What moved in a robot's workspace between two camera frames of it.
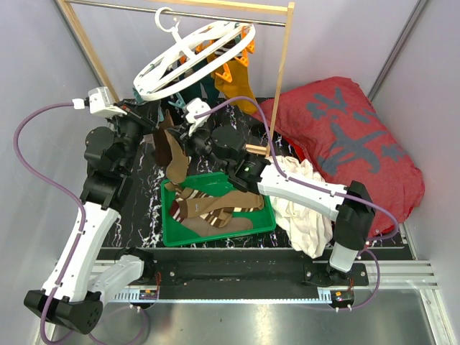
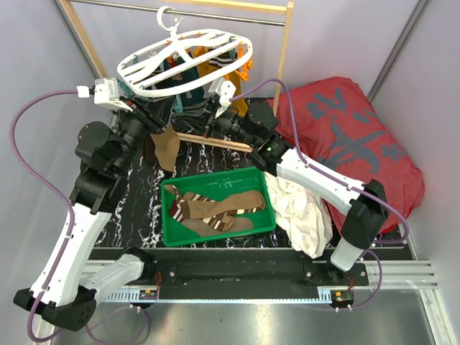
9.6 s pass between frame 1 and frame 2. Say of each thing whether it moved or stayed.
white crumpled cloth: stayed
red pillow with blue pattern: stayed
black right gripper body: moved
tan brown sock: moved
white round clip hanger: moved
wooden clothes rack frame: stayed
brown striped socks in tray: stayed
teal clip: moved
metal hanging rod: stayed
